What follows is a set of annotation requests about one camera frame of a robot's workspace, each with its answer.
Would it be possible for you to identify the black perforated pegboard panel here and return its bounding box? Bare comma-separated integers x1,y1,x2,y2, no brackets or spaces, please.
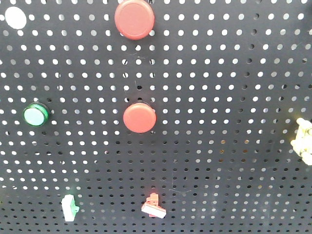
0,0,312,234

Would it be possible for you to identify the red switch on pegboard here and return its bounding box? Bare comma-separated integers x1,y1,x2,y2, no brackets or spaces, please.
141,193,167,218

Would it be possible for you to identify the green round button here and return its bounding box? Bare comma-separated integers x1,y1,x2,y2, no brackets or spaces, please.
22,102,50,127

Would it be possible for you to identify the large upper red button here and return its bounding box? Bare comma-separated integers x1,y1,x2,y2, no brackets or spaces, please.
114,0,155,40

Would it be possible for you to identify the lower red round button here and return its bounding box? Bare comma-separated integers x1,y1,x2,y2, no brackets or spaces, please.
123,102,156,133

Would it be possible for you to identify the white switch on pegboard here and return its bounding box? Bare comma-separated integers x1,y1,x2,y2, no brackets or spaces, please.
61,195,79,222

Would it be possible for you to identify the yellow knob on pegboard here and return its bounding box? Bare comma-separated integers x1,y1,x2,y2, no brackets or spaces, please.
291,118,312,166

